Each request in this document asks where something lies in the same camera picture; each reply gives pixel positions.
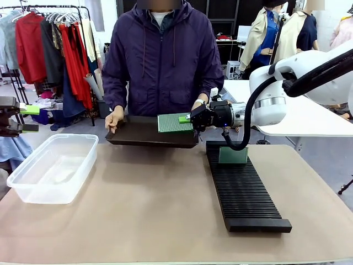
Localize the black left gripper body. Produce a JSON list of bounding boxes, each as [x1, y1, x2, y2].
[[0, 96, 23, 138]]

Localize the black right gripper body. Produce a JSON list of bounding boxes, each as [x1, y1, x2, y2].
[[190, 100, 234, 132]]

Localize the light green gridded PCB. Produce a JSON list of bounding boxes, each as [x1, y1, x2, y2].
[[157, 113, 195, 134]]

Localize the black rectangular serving tray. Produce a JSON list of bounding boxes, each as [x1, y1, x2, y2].
[[105, 115, 200, 149]]

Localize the dark green plain PCB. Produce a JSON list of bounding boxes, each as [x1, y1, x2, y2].
[[218, 146, 249, 165]]

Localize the person's right forearm purple sleeve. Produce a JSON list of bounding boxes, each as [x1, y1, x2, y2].
[[101, 78, 130, 112]]

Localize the person's left forearm purple sleeve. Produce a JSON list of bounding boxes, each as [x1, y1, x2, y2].
[[199, 78, 224, 102]]

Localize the person's right hand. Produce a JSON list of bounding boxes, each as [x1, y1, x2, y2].
[[104, 105, 125, 135]]

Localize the pile of clothes on floor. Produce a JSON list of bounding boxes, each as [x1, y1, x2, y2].
[[30, 90, 65, 131]]

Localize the light blue cloth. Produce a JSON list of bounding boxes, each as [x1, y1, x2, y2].
[[0, 136, 34, 164]]

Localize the navy blue hanging garment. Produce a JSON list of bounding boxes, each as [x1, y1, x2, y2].
[[62, 66, 87, 119]]

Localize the clear plastic storage box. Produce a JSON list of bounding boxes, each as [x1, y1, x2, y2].
[[6, 133, 99, 205]]

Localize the white plastic crate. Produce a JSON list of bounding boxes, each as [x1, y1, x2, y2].
[[226, 60, 244, 81]]

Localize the dark grey hanging jacket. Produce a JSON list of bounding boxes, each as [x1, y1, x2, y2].
[[40, 18, 66, 87]]

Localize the long red hanging dress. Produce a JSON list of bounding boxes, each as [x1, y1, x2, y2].
[[59, 24, 94, 110]]

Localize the red hanging shirt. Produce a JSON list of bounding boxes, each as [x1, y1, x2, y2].
[[15, 12, 48, 85]]

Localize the purple hooded jacket torso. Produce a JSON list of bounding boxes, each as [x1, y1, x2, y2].
[[101, 0, 224, 117]]

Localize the beige paper roll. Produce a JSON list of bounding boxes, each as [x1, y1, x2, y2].
[[84, 73, 104, 102], [94, 68, 105, 98]]

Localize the black metal clothes rack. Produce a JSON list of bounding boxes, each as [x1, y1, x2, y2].
[[0, 4, 96, 127]]

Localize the grey plastic storage bin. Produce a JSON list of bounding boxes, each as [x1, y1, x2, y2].
[[97, 99, 111, 119]]

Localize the light blue hanging shirt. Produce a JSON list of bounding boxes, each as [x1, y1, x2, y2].
[[0, 10, 20, 71]]

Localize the black slotted PCB rack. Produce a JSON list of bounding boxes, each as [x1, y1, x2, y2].
[[205, 140, 292, 233]]

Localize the mannequin beige coat blue shirt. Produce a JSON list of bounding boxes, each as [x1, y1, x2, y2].
[[239, 4, 282, 75]]

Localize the cream hanging garment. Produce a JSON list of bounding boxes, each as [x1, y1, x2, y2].
[[81, 18, 98, 63]]

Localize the white work table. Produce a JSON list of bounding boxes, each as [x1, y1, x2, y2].
[[222, 79, 353, 138]]

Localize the mannequin cream and navy top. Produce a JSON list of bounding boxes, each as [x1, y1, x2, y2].
[[276, 7, 323, 67]]

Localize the black tripod leg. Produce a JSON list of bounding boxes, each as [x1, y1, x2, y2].
[[338, 176, 353, 195]]

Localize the mannequin pink garment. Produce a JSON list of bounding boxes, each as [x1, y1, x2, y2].
[[329, 15, 353, 50]]

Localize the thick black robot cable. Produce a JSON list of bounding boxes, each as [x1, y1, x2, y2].
[[221, 48, 353, 151]]

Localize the black camera stand pole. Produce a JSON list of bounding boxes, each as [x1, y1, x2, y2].
[[269, 13, 288, 67]]

